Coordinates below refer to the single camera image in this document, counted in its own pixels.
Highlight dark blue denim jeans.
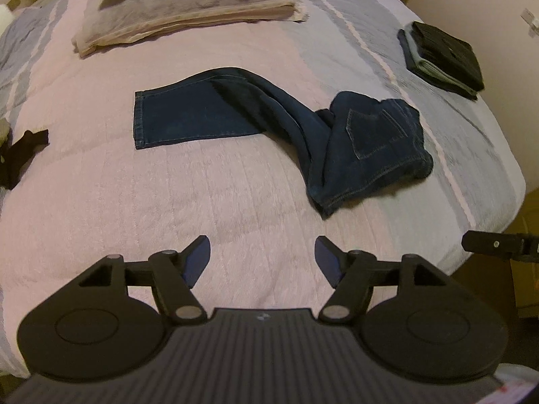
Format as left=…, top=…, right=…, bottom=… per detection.
left=133, top=68, right=434, bottom=218

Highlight black garment on bed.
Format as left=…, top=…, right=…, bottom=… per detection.
left=1, top=130, right=49, bottom=190

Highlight folded black grey clothes stack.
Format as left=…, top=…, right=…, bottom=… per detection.
left=398, top=21, right=484, bottom=100

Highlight folded beige blanket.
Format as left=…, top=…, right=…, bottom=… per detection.
left=72, top=0, right=308, bottom=58

